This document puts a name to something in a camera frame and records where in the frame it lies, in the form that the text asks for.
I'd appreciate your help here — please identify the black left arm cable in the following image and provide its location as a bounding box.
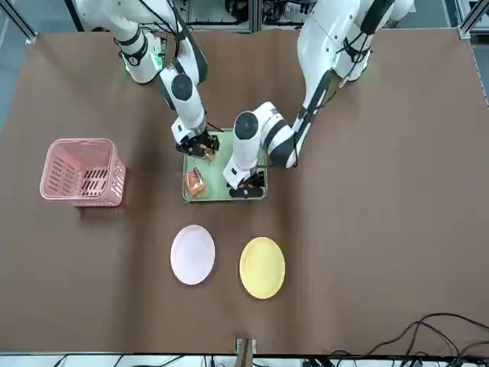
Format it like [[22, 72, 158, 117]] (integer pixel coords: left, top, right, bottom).
[[292, 34, 374, 169]]

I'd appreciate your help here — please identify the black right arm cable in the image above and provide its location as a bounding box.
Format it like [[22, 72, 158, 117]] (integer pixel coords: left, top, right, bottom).
[[135, 0, 226, 134]]

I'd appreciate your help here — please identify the aluminium frame rail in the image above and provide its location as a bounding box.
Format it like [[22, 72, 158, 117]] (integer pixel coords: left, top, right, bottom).
[[0, 0, 39, 44], [456, 0, 489, 39]]

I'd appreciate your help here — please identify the long black desk cable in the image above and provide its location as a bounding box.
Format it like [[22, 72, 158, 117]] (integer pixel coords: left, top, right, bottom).
[[328, 312, 489, 367]]

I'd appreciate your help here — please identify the aluminium post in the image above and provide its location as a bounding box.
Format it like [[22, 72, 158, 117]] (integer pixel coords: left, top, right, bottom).
[[250, 0, 263, 34], [234, 337, 258, 367]]

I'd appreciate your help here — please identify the yellow plate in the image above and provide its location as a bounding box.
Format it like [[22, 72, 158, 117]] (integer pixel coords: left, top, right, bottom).
[[238, 236, 287, 300]]

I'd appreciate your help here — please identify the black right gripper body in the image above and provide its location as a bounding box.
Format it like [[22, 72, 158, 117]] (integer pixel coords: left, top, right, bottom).
[[175, 132, 222, 158]]

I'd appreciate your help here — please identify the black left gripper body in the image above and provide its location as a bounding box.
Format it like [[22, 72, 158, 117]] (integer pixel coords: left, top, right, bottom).
[[227, 171, 268, 201]]

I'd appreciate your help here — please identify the green plastic tray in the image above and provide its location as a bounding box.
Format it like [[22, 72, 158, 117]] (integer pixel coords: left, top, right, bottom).
[[181, 128, 268, 203]]

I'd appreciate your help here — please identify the small pink slotted basket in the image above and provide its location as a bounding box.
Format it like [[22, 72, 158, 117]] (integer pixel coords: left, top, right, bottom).
[[39, 138, 127, 208]]

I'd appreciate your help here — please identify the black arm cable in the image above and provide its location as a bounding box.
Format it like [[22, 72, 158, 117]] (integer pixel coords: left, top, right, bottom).
[[135, 0, 226, 134], [292, 34, 374, 169]]

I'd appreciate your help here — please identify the white plate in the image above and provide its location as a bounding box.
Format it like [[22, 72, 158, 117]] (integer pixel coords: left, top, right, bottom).
[[170, 224, 216, 286]]

